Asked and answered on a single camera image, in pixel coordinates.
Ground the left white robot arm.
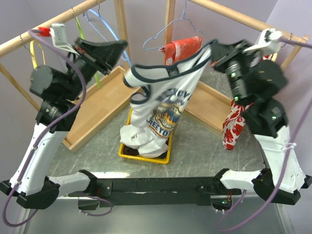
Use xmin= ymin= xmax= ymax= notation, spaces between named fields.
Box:
xmin=0 ymin=38 xmax=128 ymax=211

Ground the yellow plastic bin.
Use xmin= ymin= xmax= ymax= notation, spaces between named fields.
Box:
xmin=118 ymin=106 xmax=181 ymax=164

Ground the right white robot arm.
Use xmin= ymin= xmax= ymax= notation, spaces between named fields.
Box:
xmin=211 ymin=40 xmax=312 ymax=205

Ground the wooden clothes rack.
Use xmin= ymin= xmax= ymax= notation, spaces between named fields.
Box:
xmin=165 ymin=0 xmax=311 ymax=134
xmin=0 ymin=0 xmax=138 ymax=152

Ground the green hanger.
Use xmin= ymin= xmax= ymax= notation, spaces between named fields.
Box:
xmin=75 ymin=17 xmax=101 ymax=89

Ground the right wooden clothes rack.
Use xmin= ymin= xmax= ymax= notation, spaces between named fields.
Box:
xmin=165 ymin=0 xmax=311 ymax=134

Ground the orange tie-dye garment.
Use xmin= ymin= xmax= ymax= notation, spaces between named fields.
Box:
xmin=159 ymin=36 xmax=202 ymax=65

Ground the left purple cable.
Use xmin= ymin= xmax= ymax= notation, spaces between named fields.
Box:
xmin=2 ymin=29 xmax=87 ymax=227

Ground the yellow hanger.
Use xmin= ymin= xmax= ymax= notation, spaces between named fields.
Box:
xmin=29 ymin=40 xmax=46 ymax=69

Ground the blue wire hanger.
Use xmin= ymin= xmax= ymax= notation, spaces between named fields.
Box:
xmin=142 ymin=0 xmax=204 ymax=51

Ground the left wooden clothes rack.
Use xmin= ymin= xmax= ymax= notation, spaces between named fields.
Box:
xmin=0 ymin=0 xmax=138 ymax=152

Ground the white graphic tank top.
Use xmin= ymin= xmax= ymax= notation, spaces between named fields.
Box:
xmin=120 ymin=41 xmax=212 ymax=158

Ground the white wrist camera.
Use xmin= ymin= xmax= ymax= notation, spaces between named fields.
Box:
xmin=38 ymin=23 xmax=76 ymax=53
xmin=243 ymin=28 xmax=283 ymax=56

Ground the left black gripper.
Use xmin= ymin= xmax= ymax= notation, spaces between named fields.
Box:
xmin=62 ymin=36 xmax=128 ymax=100

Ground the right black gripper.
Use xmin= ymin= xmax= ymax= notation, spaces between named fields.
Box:
xmin=210 ymin=38 xmax=258 ymax=104

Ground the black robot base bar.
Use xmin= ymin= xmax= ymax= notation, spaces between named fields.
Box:
xmin=68 ymin=174 xmax=242 ymax=212

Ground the red floral white garment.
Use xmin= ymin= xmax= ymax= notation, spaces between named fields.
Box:
xmin=222 ymin=53 xmax=275 ymax=151

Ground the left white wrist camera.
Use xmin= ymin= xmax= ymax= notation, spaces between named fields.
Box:
xmin=38 ymin=23 xmax=76 ymax=53

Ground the dark navy garment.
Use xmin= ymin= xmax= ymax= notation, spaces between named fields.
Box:
xmin=118 ymin=136 xmax=172 ymax=161

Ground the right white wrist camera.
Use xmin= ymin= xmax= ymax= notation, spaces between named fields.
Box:
xmin=243 ymin=28 xmax=283 ymax=56

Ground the blue plastic hanger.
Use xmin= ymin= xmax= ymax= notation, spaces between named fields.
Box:
xmin=82 ymin=9 xmax=130 ymax=61

